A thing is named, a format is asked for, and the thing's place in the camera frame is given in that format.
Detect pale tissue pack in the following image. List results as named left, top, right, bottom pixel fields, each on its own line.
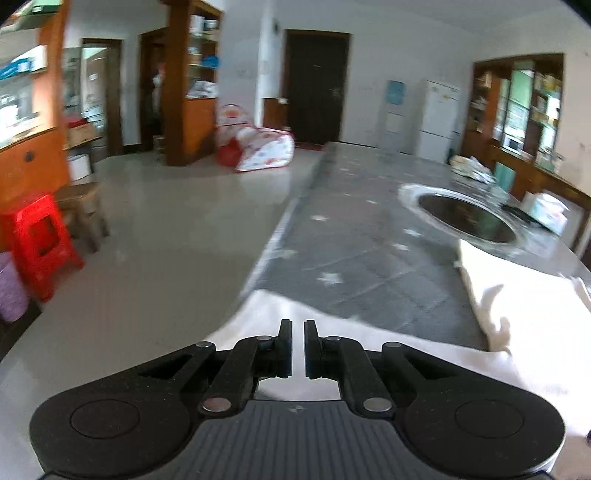
left=521, top=191, right=570, bottom=236

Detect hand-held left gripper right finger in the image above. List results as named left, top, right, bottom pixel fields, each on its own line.
left=303, top=319, right=468, bottom=414

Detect red floral fabric bag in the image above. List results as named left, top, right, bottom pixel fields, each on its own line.
left=216, top=103, right=296, bottom=173

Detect wooden wall cabinet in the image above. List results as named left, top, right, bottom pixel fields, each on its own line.
left=461, top=52, right=591, bottom=222

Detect red plastic stool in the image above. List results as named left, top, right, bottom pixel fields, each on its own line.
left=0, top=192, right=86, bottom=304

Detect purple plastic basket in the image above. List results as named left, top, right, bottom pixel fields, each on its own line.
left=0, top=251, right=30, bottom=323

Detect orange wooden cabinet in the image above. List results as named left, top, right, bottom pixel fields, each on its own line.
left=0, top=0, right=71, bottom=209

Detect white plastic bags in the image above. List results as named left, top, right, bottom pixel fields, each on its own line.
left=448, top=154, right=498, bottom=186

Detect white bucket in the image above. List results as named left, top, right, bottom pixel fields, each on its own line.
left=66, top=153, right=92, bottom=182

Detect white garment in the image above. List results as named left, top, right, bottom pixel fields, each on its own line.
left=203, top=239, right=591, bottom=468

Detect low wooden stool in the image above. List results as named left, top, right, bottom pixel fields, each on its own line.
left=54, top=182, right=111, bottom=253

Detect white refrigerator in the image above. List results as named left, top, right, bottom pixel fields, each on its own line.
left=417, top=79, right=463, bottom=164

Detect cardboard box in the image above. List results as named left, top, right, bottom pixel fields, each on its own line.
left=64, top=121, right=100, bottom=150

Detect round glass turntable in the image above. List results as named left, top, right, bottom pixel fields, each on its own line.
left=399, top=184, right=533, bottom=257

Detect tall wooden shelf unit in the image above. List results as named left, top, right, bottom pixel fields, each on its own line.
left=165, top=0, right=223, bottom=167

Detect grey star-print tablecloth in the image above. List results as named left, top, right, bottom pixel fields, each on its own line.
left=240, top=141, right=591, bottom=352

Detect dark wooden door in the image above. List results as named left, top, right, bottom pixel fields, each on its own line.
left=283, top=30, right=352, bottom=145

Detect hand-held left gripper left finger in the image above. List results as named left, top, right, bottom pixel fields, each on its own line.
left=124, top=318, right=294, bottom=415

